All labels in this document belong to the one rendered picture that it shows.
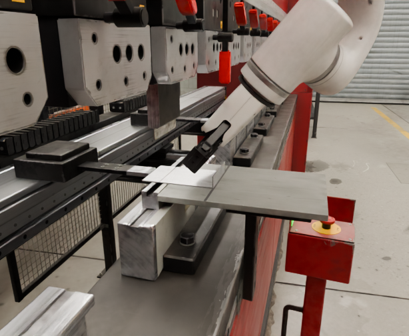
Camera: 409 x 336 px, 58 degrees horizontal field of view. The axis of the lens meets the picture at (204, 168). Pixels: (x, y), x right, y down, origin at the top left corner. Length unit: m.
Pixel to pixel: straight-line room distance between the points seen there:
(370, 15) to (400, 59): 7.89
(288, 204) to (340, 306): 1.51
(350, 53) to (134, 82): 0.35
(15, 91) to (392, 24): 8.30
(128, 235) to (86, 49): 0.32
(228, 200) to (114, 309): 0.23
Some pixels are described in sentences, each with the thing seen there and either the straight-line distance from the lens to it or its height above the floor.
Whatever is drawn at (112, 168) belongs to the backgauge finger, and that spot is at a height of 1.00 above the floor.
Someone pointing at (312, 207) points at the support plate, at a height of 1.00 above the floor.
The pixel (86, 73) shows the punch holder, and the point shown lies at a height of 1.21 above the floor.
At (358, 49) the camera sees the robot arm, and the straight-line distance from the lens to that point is 0.64.
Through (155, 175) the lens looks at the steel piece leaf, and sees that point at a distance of 0.69.
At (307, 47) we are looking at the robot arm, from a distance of 0.57.
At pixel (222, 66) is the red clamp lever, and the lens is 0.77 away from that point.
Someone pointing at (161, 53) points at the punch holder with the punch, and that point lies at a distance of 0.54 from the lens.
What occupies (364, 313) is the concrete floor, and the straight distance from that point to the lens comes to 2.06.
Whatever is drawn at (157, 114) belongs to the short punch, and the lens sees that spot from 0.61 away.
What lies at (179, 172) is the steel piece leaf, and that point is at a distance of 0.70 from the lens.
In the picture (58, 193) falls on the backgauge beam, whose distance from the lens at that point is 0.81.
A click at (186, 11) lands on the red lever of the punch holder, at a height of 1.27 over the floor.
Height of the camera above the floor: 1.23
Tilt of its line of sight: 19 degrees down
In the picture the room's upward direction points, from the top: straight up
